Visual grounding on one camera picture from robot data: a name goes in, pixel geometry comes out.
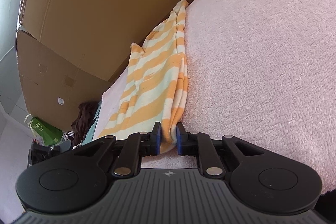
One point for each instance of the pink fluffy towel blanket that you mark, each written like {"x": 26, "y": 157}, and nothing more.
{"x": 262, "y": 56}

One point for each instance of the green shopping bag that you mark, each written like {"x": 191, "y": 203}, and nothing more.
{"x": 44, "y": 129}

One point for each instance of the brown tape patch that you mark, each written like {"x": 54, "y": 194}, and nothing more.
{"x": 69, "y": 80}

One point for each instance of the large cardboard box with labels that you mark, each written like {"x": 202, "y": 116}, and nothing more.
{"x": 92, "y": 3}

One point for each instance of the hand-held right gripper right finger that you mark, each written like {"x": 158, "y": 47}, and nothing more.
{"x": 179, "y": 140}

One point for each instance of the teal blanket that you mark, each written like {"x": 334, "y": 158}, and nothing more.
{"x": 92, "y": 129}

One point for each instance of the black and white striped cloth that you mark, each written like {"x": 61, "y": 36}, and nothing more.
{"x": 74, "y": 141}

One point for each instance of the dark brown cloth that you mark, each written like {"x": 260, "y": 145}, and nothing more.
{"x": 85, "y": 116}

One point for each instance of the small white label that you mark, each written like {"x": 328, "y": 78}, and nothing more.
{"x": 61, "y": 101}

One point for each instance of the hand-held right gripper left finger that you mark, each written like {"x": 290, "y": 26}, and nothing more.
{"x": 157, "y": 138}

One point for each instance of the cardboard box with small label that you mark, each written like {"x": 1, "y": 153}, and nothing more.
{"x": 47, "y": 69}

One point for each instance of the orange and white striped sweater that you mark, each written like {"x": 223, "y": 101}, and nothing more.
{"x": 157, "y": 69}

